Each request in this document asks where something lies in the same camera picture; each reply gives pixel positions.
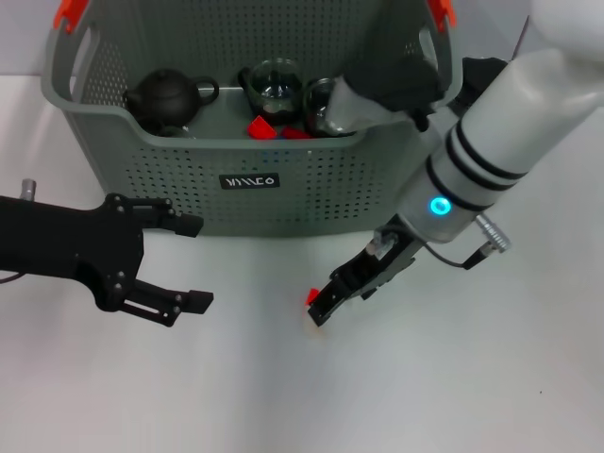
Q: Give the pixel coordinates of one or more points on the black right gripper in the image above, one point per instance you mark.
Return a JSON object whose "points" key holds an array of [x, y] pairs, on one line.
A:
{"points": [[377, 269]]}

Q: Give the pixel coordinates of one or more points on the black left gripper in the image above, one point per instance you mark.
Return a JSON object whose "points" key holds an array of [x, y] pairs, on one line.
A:
{"points": [[71, 245]]}

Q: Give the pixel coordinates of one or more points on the tiny red stud block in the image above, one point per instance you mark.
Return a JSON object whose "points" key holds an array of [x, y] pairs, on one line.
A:
{"points": [[311, 297]]}

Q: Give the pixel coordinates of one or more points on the orange red sloped block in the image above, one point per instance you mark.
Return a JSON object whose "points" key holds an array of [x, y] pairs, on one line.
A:
{"points": [[262, 128]]}

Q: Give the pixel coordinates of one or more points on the dark red long block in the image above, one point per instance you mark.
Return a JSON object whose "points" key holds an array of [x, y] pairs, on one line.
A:
{"points": [[297, 134]]}

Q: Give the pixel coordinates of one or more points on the glass teapot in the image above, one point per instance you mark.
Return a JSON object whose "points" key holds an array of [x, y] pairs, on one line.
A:
{"points": [[276, 94], [313, 125]]}

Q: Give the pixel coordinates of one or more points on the glass jar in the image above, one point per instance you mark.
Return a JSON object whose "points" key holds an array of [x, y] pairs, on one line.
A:
{"points": [[318, 94]]}

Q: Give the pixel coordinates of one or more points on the grey perforated plastic storage basket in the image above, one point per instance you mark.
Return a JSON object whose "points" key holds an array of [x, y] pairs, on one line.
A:
{"points": [[250, 203]]}

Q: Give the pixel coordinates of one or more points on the black ceramic teapot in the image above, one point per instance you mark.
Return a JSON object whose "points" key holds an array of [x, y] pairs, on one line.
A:
{"points": [[165, 99]]}

